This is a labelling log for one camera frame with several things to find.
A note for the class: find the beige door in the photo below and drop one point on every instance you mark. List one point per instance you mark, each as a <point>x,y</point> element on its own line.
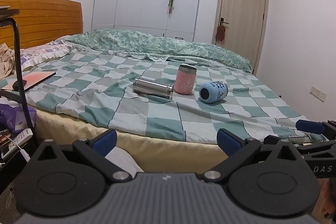
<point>241,8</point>

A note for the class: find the black computer mouse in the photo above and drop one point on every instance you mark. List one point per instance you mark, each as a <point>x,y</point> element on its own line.
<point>18,85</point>

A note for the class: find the brown hanging pouch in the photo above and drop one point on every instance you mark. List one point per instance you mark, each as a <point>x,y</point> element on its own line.
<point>221,33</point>

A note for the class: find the white power strip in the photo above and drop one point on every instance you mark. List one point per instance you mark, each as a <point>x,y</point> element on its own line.
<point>22,137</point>

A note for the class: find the wall socket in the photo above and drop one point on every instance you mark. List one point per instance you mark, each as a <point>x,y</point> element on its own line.
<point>318,94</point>

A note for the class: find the wooden headboard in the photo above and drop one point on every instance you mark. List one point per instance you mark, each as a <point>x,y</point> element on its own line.
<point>47,22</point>

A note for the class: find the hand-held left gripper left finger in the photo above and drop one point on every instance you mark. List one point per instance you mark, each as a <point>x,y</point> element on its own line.
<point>105,142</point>

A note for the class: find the hanging green ornament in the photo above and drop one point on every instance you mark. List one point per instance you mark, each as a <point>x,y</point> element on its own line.
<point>171,2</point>

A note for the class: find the stainless steel cup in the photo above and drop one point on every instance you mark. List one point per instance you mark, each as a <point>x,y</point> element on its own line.
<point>153,88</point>

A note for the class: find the blue printed cup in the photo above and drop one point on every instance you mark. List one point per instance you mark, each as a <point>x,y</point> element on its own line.
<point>215,91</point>

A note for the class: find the green floral quilt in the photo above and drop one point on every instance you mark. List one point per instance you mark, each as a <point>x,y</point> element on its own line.
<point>157,44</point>

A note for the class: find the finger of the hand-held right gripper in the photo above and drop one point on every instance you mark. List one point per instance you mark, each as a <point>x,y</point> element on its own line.
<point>321,141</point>
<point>308,126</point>

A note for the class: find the black tube side table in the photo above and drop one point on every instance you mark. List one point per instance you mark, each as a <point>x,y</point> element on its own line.
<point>17,37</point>

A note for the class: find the purple floral pillow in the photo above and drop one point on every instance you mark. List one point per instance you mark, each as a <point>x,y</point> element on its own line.
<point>44,53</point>

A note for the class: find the pink laptop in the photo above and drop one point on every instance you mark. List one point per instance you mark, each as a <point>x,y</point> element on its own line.
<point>36,78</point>

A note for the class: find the yellow mattress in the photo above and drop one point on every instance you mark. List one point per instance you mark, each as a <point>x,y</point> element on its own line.
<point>162,153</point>

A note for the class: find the purple plastic bag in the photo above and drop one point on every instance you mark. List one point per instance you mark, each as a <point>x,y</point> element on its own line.
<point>11,115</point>

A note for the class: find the pink cup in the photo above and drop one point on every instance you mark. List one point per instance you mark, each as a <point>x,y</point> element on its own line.
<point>185,81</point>

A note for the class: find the beige crumpled cloth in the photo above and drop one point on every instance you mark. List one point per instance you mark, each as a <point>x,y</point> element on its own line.
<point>5,61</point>

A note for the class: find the green checkered blanket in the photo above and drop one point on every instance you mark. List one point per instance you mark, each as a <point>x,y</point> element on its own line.
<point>147,113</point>

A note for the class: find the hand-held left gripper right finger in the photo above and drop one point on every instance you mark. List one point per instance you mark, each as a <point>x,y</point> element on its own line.
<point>227,142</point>

